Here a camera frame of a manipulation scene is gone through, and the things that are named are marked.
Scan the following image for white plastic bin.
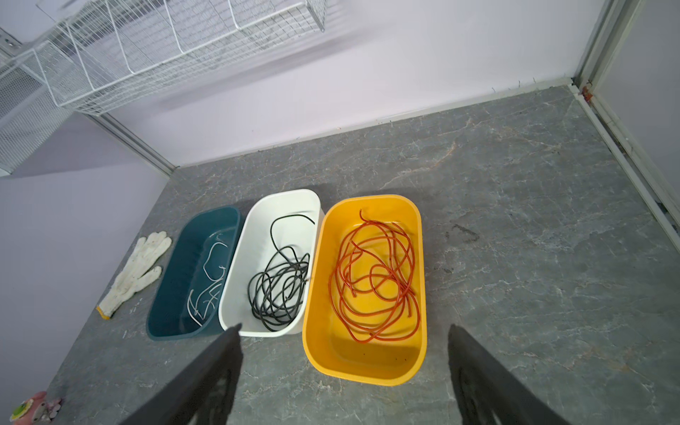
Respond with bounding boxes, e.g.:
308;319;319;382
218;189;324;338

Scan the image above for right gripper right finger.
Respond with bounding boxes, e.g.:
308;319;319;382
448;325;567;424

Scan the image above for small white mesh basket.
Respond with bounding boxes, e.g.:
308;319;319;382
1;50;72;177

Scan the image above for red cable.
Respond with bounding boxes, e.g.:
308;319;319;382
328;209;421;345

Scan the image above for long white wire basket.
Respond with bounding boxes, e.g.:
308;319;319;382
27;1;327;116

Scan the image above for white knit glove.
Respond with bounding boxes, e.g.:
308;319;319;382
97;231;172;320

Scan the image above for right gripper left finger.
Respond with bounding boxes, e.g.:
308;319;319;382
123;324;244;424

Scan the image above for yellow plastic bin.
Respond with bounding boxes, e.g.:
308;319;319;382
303;195;428;386

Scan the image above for black cable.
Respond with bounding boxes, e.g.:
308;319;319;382
246;212;317;333

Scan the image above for teal plastic bin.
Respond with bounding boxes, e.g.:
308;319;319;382
146;206;244;341

